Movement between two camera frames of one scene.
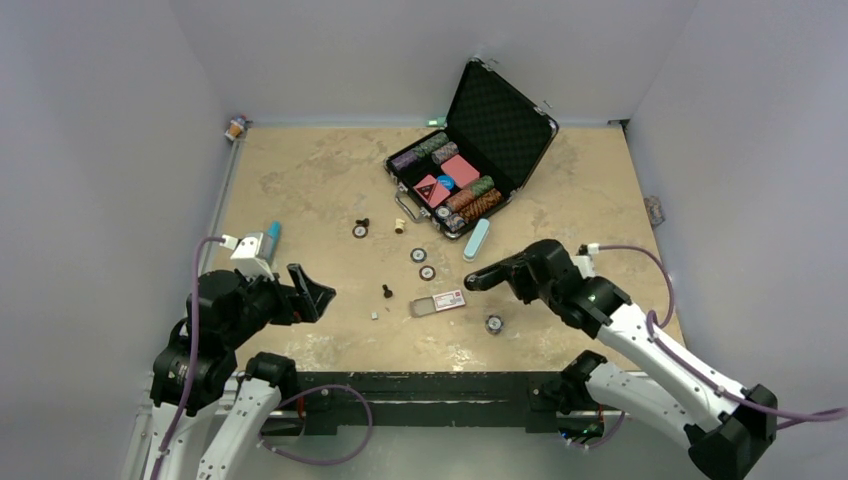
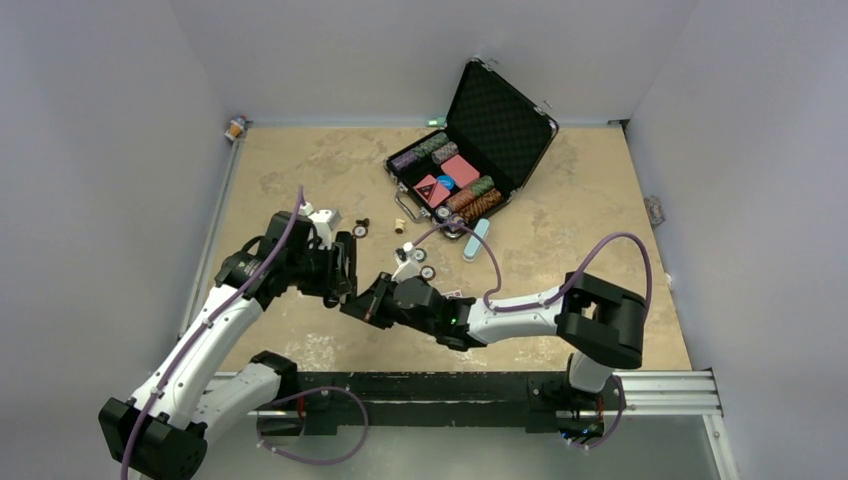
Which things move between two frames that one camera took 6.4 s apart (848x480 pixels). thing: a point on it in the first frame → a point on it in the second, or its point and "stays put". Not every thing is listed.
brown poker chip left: (360, 231) stays put
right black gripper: (518, 272) → (369, 306)
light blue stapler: (473, 246) stays put
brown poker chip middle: (427, 273) stays put
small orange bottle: (236, 127) stays put
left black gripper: (306, 304) → (334, 280)
